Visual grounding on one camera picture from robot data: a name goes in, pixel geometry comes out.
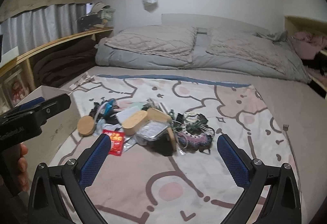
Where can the white cap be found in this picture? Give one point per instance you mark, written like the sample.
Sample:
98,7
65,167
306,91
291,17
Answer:
97,7

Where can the right beige pillow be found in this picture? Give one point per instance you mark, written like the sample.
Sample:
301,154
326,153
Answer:
242,45

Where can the doll in display case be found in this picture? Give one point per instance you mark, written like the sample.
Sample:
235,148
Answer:
16,87

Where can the brown folded blanket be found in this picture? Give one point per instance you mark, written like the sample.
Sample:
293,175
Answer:
61,64

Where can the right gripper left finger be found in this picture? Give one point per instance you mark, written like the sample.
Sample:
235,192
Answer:
46,204

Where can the pink clothes pile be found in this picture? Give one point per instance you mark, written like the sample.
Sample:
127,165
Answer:
307,44

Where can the white shoe box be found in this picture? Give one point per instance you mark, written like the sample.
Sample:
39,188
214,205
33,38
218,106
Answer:
54,133

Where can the grey duvet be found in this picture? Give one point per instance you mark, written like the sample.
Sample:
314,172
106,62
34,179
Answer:
295,70

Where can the round wooden coaster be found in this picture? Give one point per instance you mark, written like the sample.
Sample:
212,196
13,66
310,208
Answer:
86,126

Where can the grey curtain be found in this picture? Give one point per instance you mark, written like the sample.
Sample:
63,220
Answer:
32,29

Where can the white charger block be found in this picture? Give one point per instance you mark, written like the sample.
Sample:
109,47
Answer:
126,113

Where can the beige pillow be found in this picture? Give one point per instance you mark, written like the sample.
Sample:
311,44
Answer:
242,45
168,41

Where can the wooden shelf unit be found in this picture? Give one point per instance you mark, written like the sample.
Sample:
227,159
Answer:
26,61

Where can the red sachet packet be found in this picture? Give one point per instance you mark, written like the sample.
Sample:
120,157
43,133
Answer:
117,141

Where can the person's left hand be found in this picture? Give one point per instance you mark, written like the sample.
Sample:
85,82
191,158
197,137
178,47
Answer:
22,182

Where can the left beige pillow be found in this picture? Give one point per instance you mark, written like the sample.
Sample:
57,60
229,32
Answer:
168,41

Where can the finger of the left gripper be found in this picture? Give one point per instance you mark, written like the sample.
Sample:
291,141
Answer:
51,107
26,105

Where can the white headboard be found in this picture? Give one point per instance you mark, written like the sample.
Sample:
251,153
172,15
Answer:
206,21

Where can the cartoon bear blanket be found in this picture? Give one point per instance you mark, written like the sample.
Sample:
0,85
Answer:
151,183

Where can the right wooden cubby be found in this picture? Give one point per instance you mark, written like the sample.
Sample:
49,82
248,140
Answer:
315,68

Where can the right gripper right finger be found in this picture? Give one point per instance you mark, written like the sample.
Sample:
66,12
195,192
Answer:
282,204

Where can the black bag on shelf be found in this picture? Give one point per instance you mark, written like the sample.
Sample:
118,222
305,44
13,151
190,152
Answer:
85,23

